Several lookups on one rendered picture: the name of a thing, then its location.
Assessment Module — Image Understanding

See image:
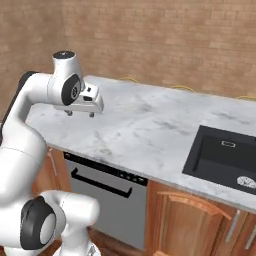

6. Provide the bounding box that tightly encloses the wooden cupboard door with arch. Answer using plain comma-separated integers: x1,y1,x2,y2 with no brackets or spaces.
144,179,250,256

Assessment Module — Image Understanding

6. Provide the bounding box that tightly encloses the black dishwasher handle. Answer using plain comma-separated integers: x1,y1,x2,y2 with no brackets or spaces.
70,167,134,199

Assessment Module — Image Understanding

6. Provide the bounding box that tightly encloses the grey cupboard handle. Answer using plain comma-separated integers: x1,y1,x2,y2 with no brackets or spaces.
225,209,241,244
47,148,60,178
244,224,256,251

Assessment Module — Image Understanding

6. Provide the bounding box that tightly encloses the white cauliflower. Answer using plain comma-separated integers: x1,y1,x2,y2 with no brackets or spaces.
236,175,256,190

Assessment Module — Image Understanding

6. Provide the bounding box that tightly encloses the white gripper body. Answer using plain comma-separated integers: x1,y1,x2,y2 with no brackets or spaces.
52,93,105,116

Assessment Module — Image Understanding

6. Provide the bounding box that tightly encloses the black sink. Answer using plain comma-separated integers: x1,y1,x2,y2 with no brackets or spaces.
181,124,256,196

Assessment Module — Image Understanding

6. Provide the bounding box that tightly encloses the grey dishwasher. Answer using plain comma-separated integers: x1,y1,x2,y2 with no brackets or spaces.
62,151,150,252

